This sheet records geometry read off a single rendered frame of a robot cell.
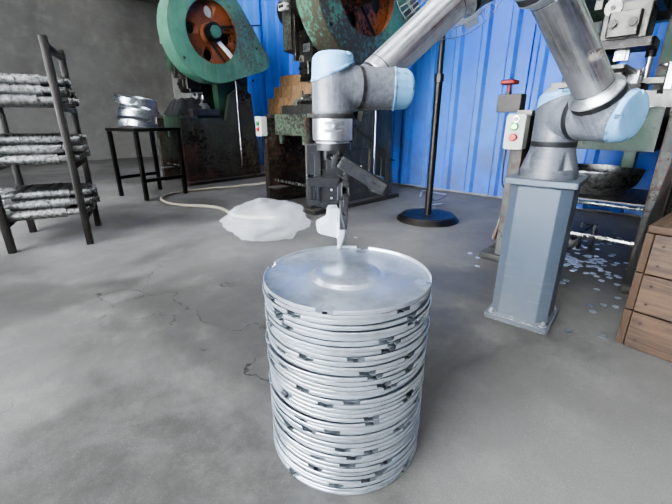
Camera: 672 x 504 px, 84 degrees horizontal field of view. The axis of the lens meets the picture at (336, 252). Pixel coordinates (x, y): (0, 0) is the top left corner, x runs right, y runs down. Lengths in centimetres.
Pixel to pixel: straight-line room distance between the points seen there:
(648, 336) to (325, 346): 98
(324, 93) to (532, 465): 78
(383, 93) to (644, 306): 92
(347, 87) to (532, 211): 69
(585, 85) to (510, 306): 64
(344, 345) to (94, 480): 54
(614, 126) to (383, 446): 85
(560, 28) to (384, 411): 82
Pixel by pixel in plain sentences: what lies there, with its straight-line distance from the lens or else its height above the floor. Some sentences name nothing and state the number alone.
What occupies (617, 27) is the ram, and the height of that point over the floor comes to 92.
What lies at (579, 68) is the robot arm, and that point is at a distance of 104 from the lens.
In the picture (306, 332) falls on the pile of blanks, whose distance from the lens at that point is 56.
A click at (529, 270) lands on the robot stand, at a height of 19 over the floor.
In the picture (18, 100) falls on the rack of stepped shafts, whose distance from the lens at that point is 227.
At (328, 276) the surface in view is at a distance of 64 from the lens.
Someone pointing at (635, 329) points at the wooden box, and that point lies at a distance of 134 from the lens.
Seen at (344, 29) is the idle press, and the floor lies 109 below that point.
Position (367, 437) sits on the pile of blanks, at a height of 13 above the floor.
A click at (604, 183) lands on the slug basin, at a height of 37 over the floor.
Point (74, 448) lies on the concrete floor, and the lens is 97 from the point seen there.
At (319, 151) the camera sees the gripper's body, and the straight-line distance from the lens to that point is 72.
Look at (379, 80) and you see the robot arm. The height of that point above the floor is 67.
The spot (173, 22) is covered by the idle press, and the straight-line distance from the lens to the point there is 379.
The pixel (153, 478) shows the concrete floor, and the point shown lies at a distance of 85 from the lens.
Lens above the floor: 61
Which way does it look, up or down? 20 degrees down
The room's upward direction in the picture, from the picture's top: straight up
